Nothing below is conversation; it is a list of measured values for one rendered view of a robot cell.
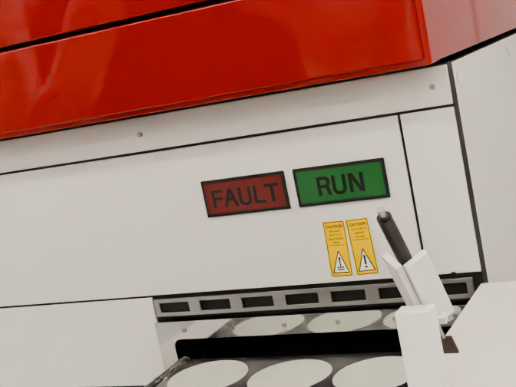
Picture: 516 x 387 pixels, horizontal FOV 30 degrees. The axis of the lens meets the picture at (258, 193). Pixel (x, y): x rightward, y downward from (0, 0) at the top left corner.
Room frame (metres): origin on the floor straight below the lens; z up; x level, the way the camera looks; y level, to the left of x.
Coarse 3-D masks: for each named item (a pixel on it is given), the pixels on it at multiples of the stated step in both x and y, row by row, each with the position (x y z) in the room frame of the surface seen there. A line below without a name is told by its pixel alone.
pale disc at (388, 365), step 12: (372, 360) 1.07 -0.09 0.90; (384, 360) 1.06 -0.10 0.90; (396, 360) 1.05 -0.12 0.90; (348, 372) 1.05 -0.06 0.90; (360, 372) 1.04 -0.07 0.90; (372, 372) 1.03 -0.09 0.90; (384, 372) 1.02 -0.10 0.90; (396, 372) 1.02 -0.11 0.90; (336, 384) 1.02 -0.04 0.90; (348, 384) 1.01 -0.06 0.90; (360, 384) 1.00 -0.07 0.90; (372, 384) 1.00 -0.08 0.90; (384, 384) 0.99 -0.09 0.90; (396, 384) 0.98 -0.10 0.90
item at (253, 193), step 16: (272, 176) 1.18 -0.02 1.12; (208, 192) 1.22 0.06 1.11; (224, 192) 1.21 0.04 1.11; (240, 192) 1.20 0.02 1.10; (256, 192) 1.19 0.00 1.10; (272, 192) 1.18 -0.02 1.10; (208, 208) 1.22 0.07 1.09; (224, 208) 1.21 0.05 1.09; (240, 208) 1.20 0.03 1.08; (256, 208) 1.19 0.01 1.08
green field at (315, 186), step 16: (304, 176) 1.16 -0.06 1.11; (320, 176) 1.15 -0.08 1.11; (336, 176) 1.14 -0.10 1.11; (352, 176) 1.13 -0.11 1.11; (368, 176) 1.12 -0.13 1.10; (304, 192) 1.16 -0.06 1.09; (320, 192) 1.15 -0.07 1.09; (336, 192) 1.14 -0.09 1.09; (352, 192) 1.13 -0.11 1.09; (368, 192) 1.12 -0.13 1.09; (384, 192) 1.12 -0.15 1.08
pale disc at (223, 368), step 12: (228, 360) 1.17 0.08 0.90; (180, 372) 1.16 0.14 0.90; (192, 372) 1.15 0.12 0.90; (204, 372) 1.14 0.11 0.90; (216, 372) 1.14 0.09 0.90; (228, 372) 1.13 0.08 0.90; (240, 372) 1.12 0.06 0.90; (168, 384) 1.13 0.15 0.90; (180, 384) 1.12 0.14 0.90; (192, 384) 1.11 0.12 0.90; (204, 384) 1.10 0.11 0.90; (216, 384) 1.10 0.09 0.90; (228, 384) 1.09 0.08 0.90
